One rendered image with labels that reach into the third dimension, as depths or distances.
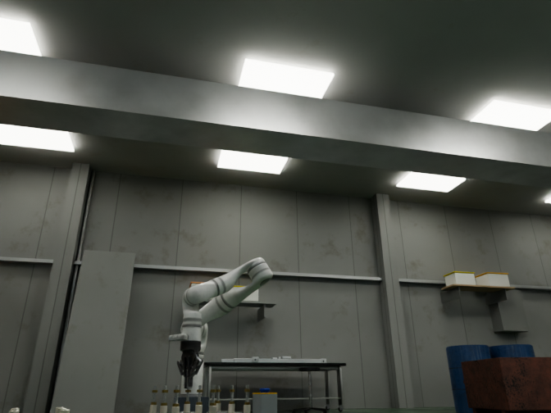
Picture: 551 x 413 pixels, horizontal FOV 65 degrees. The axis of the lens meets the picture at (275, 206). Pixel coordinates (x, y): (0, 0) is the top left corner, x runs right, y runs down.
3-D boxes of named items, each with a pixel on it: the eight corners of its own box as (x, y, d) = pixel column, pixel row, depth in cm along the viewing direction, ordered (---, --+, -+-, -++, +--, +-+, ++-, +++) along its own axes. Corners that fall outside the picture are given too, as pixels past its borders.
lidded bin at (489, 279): (497, 291, 926) (494, 278, 937) (512, 287, 887) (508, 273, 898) (475, 290, 914) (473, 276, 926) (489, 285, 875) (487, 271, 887)
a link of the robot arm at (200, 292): (187, 288, 161) (219, 275, 170) (179, 292, 168) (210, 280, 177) (193, 305, 160) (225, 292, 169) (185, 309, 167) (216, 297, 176)
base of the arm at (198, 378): (179, 397, 189) (182, 355, 196) (201, 396, 191) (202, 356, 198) (180, 397, 181) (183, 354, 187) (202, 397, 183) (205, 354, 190)
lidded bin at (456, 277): (465, 289, 907) (462, 276, 917) (477, 285, 870) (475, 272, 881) (444, 288, 896) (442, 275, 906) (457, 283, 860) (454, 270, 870)
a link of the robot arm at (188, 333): (166, 341, 158) (168, 324, 161) (191, 343, 166) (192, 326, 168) (181, 339, 153) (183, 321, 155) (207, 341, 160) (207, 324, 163)
